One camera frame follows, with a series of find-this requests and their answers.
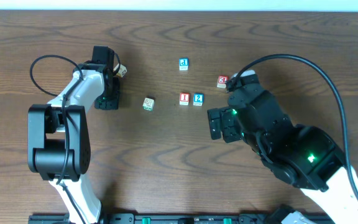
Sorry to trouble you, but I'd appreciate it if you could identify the blue number 2 block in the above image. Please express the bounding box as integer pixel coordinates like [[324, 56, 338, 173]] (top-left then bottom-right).
[[193, 93, 204, 106]]

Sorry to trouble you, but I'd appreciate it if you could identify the blue letter P block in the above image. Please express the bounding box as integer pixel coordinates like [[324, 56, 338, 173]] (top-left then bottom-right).
[[179, 58, 189, 71]]

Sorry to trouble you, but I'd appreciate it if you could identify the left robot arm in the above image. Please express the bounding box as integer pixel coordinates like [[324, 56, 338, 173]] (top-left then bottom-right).
[[27, 46, 123, 223]]

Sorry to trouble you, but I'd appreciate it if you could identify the yellow cream wooden block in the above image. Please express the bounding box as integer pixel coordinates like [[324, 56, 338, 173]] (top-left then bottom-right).
[[114, 64, 127, 78]]

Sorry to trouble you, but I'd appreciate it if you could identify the black mounting rail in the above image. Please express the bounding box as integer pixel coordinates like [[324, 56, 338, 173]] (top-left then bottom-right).
[[28, 213, 334, 224]]

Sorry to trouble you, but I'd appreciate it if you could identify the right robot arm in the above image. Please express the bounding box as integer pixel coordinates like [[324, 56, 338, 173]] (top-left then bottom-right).
[[207, 75, 358, 223]]

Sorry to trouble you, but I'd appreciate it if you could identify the green picture wooden block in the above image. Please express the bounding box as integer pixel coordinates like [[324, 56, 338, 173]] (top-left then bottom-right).
[[142, 97, 155, 111]]

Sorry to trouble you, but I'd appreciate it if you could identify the red letter I block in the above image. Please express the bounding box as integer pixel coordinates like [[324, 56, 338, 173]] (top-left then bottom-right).
[[180, 93, 190, 106]]

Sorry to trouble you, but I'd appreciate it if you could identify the red number 3 block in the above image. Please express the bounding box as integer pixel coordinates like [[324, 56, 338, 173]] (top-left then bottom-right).
[[216, 75, 229, 88]]

